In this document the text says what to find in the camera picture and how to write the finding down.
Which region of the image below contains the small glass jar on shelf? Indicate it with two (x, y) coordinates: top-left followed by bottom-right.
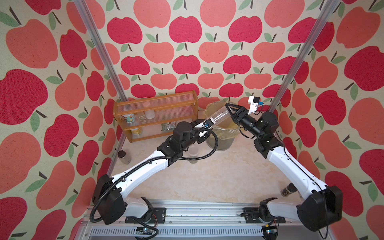
(138, 113), (147, 123)

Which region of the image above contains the small black lid spice jar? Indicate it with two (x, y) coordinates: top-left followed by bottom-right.
(118, 150), (132, 165)

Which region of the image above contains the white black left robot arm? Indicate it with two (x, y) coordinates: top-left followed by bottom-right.
(90, 119), (215, 225)

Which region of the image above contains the black corrugated cable conduit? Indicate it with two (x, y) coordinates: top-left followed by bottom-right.
(89, 128), (219, 224)

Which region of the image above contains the aluminium frame post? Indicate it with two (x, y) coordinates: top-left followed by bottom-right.
(74, 1), (128, 102)
(268, 0), (341, 113)

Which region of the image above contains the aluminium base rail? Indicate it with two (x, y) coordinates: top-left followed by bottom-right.
(74, 200), (334, 240)

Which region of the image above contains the white bottle on shelf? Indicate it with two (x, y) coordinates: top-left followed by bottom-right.
(144, 110), (156, 120)

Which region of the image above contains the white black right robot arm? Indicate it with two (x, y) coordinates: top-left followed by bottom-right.
(226, 103), (343, 232)

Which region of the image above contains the wooden spice rack shelf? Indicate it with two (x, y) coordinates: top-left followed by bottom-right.
(113, 91), (199, 143)

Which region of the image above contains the right aluminium frame post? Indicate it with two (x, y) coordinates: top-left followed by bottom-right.
(268, 0), (341, 113)

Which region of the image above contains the yellow plastic bin liner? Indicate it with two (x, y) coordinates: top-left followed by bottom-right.
(204, 101), (240, 141)

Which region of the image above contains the clear plastic jar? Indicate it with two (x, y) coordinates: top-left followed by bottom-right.
(207, 107), (230, 127)

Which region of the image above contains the dark spice jar right side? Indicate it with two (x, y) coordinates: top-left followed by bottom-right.
(281, 183), (298, 197)

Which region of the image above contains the clear jar with mung beans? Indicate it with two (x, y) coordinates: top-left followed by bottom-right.
(188, 145), (199, 158)

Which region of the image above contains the green label cup on shelf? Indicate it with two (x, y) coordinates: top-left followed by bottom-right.
(122, 114), (136, 124)

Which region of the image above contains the yellow container lower shelf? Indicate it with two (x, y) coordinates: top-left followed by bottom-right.
(130, 128), (143, 136)

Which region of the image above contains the packet on lower shelf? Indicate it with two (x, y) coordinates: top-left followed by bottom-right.
(161, 121), (176, 132)

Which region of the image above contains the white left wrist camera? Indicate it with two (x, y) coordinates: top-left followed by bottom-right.
(194, 118), (216, 129)

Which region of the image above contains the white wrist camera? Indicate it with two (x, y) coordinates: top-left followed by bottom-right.
(194, 118), (216, 129)
(248, 96), (264, 115)

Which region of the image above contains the left aluminium frame post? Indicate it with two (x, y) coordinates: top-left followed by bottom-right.
(74, 1), (128, 102)

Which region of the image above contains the metal mesh trash bin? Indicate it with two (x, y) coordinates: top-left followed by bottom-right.
(206, 129), (235, 151)

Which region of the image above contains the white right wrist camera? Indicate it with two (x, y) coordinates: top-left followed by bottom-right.
(248, 96), (264, 115)

